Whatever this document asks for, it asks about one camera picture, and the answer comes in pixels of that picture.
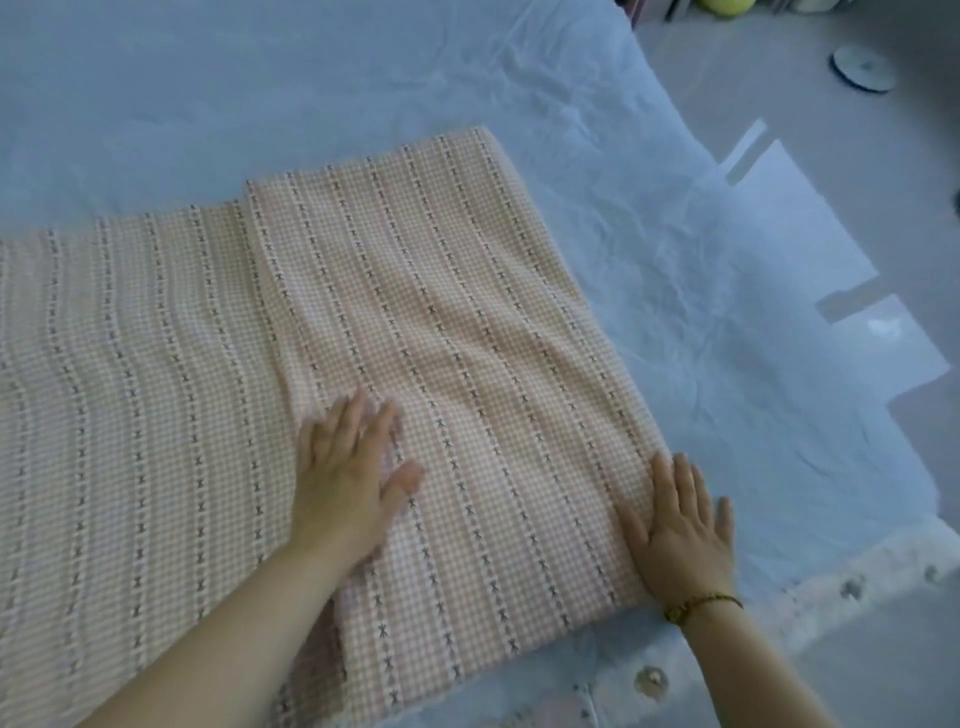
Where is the person's left hand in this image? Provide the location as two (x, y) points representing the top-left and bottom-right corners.
(288, 386), (426, 565)

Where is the person's right hand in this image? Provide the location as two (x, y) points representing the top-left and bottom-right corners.
(615, 450), (738, 611)

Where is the pink checked blanket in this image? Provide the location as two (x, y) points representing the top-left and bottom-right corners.
(0, 126), (672, 728)

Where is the person's right forearm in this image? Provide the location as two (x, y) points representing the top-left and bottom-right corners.
(677, 600), (845, 728)

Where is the person's left forearm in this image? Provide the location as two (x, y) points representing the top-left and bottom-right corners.
(75, 536), (376, 728)

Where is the floral patterned mattress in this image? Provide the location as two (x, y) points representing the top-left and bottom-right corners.
(480, 516), (960, 728)

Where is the light blue bed sheet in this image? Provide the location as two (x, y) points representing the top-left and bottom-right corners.
(0, 0), (944, 728)

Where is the white round disc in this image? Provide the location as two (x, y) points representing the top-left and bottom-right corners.
(830, 44), (898, 94)

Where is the dark furniture base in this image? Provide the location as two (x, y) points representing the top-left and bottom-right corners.
(628, 0), (700, 33)

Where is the brown beaded bracelet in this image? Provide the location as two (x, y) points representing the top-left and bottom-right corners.
(663, 593), (744, 626)

